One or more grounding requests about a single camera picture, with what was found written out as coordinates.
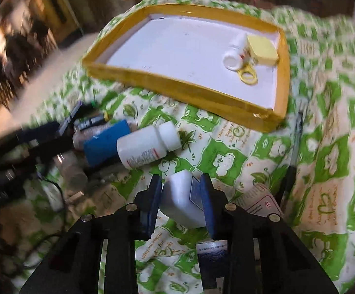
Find clear black ballpoint pen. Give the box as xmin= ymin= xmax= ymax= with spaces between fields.
xmin=280 ymin=110 xmax=305 ymax=209

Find white medicine box pink print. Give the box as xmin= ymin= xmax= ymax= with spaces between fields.
xmin=236 ymin=184 xmax=284 ymax=218

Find blue battery pack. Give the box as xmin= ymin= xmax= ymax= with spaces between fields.
xmin=83 ymin=119 xmax=132 ymax=167

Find small white dropper bottle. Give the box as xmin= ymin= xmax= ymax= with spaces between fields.
xmin=223 ymin=34 xmax=248 ymax=71

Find yellow-edged cardboard tray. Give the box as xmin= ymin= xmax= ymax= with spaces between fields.
xmin=82 ymin=2 xmax=291 ymax=134

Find small yellow scissors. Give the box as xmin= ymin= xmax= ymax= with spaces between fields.
xmin=236 ymin=61 xmax=259 ymax=86

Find yellow sponge block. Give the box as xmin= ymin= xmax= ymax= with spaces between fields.
xmin=246 ymin=35 xmax=280 ymax=66

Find yellow wooden frame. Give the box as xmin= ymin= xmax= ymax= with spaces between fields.
xmin=32 ymin=0 xmax=82 ymax=42

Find black marker yellow end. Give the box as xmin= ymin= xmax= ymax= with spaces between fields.
xmin=73 ymin=113 xmax=114 ymax=131

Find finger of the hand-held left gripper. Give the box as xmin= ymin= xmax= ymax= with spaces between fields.
xmin=15 ymin=122 xmax=62 ymax=147
xmin=31 ymin=141 xmax=74 ymax=167

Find dark furniture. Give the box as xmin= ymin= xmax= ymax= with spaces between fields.
xmin=0 ymin=15 xmax=59 ymax=129

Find clear plastic bottle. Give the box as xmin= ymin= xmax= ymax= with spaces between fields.
xmin=55 ymin=151 xmax=89 ymax=192

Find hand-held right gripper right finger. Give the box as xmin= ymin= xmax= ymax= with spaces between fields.
xmin=200 ymin=173 xmax=340 ymax=294

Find white bottle pink label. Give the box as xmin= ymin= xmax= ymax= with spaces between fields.
xmin=72 ymin=129 xmax=88 ymax=152

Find blue white carton box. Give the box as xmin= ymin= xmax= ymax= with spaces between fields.
xmin=196 ymin=242 xmax=230 ymax=288

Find green white printed blanket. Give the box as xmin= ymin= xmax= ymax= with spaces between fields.
xmin=9 ymin=0 xmax=355 ymax=294

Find black marker green ring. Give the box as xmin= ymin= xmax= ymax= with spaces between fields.
xmin=81 ymin=99 xmax=98 ymax=112

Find plain black marker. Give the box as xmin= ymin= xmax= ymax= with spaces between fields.
xmin=56 ymin=100 xmax=84 ymax=137

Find black cable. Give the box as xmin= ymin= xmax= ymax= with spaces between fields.
xmin=37 ymin=174 xmax=68 ymax=215

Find large white pill bottle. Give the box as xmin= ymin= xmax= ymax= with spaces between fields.
xmin=116 ymin=121 xmax=182 ymax=170

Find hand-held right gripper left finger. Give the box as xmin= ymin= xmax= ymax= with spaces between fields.
xmin=18 ymin=174 xmax=163 ymax=294

